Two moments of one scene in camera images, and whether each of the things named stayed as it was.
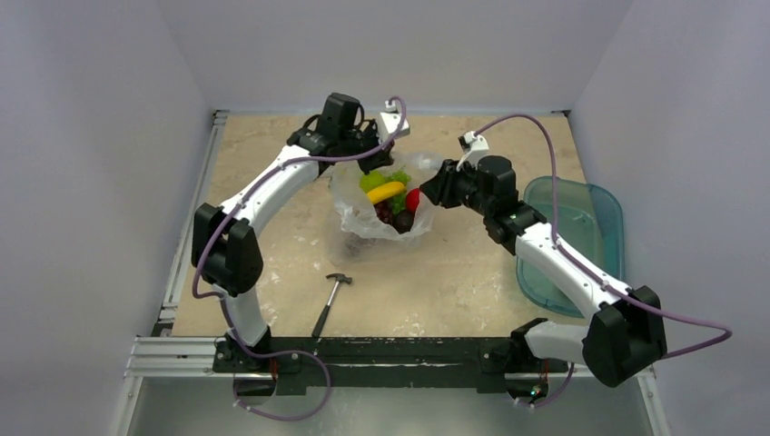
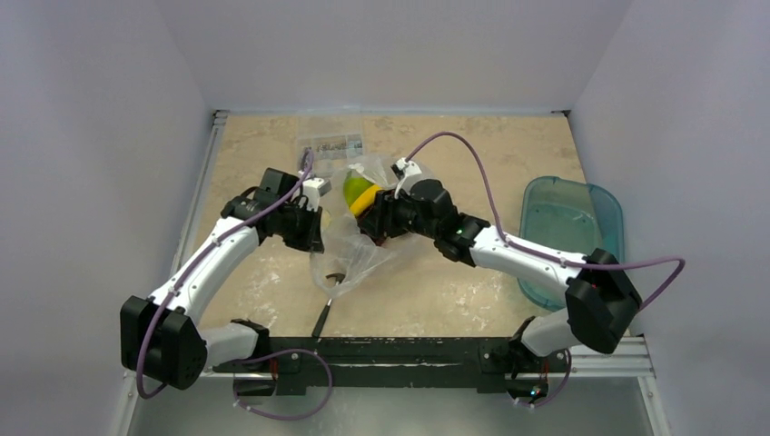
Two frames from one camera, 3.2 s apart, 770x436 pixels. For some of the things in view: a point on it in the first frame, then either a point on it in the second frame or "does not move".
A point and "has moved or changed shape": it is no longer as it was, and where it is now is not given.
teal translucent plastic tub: [590, 227] does not move
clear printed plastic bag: [357, 234] has moved or changed shape
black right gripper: [445, 187] to [378, 216]
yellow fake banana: [383, 192] has moved or changed shape
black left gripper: [380, 159] to [311, 240]
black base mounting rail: [384, 362] does not move
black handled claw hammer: [323, 314] does not move
